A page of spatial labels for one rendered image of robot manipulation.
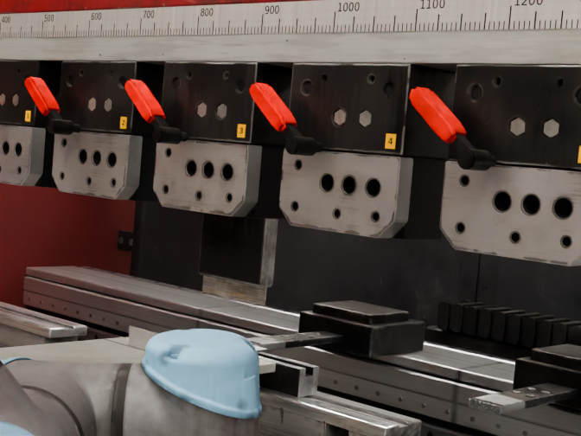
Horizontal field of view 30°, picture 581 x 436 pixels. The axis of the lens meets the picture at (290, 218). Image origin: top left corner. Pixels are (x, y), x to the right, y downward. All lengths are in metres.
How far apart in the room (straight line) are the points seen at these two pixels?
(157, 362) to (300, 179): 0.44
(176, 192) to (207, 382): 0.57
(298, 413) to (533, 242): 0.33
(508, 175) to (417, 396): 0.47
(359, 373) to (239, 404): 0.71
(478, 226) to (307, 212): 0.20
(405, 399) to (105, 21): 0.59
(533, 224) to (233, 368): 0.35
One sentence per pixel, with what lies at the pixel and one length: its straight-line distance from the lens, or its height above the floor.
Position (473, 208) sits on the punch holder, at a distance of 0.96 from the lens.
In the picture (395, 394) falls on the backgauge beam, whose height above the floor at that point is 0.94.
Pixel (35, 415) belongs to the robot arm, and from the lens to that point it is 0.61.
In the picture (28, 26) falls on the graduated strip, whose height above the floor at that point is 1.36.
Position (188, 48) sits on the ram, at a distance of 1.24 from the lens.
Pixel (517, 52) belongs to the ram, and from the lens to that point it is 0.96.
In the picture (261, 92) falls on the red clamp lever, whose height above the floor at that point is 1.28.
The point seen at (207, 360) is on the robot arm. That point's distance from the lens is 0.68.
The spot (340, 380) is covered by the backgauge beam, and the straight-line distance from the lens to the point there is 1.42.
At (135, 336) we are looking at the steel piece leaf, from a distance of 1.18.
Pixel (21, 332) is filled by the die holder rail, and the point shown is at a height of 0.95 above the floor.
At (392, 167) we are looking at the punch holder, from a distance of 1.02.
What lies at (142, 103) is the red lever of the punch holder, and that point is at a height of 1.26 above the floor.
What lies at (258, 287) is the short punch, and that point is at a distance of 1.19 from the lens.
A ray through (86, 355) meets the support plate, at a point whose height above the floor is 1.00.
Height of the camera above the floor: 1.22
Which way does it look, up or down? 4 degrees down
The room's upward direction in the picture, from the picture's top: 5 degrees clockwise
